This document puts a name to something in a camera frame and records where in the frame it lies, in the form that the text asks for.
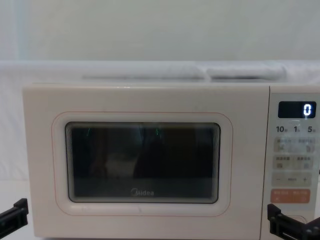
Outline cream microwave oven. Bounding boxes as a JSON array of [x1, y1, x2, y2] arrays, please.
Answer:
[[21, 65, 320, 239]]

